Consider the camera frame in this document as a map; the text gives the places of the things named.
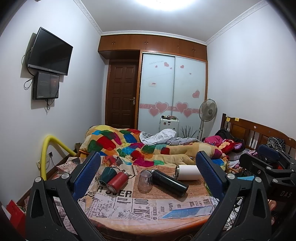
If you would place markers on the dark brown wooden door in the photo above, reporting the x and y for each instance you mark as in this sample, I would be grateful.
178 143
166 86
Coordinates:
121 93

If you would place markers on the dark green ceramic mug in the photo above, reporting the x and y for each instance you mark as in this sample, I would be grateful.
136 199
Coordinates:
107 174

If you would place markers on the frosted wardrobe with hearts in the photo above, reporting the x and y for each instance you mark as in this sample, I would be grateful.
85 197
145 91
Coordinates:
171 85

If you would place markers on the grey white crumpled cloth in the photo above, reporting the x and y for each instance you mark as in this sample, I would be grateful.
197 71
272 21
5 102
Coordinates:
166 136

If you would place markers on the person's right hand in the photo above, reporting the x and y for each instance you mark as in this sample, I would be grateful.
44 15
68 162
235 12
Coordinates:
272 206

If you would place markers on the black thermos bottle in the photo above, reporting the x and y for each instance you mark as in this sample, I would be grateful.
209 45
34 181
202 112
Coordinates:
169 183

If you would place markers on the small black wall monitor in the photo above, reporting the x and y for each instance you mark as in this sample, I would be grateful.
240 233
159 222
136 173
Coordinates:
45 86

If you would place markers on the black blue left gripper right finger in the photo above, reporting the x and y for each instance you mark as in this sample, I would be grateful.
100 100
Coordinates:
242 212

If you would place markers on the wall mounted black television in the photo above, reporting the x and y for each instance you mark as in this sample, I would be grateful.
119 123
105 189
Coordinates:
50 53

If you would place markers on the newspaper print bed sheet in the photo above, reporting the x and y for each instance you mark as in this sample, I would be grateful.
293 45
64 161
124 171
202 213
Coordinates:
133 215

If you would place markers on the black polka dot bag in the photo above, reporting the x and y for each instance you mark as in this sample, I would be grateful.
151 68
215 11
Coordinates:
277 144

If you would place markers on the yellow padded bed rail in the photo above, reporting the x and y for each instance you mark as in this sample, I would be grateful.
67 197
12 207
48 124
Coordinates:
52 150

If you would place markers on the small white cabinet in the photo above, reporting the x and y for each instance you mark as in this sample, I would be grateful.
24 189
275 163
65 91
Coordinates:
167 121

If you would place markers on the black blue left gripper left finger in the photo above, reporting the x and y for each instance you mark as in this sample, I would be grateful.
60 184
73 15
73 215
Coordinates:
53 211

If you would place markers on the colourful patchwork blanket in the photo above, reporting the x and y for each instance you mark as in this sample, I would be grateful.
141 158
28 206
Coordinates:
125 143

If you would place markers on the red thermos bottle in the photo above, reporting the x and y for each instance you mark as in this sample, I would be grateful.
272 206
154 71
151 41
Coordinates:
117 182

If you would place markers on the red box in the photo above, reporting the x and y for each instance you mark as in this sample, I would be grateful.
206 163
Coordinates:
18 218

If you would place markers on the clear plastic cup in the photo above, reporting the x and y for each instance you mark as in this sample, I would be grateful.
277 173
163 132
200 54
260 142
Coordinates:
145 181

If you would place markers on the standing electric fan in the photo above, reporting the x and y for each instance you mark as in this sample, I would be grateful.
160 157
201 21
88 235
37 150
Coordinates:
207 112

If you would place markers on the wooden bed headboard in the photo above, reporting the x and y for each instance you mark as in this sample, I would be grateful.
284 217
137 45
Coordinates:
255 134

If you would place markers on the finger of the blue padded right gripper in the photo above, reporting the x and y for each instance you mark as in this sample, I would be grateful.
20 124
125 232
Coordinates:
268 152

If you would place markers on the wall power socket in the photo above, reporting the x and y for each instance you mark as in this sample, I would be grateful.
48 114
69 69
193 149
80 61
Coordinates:
38 163

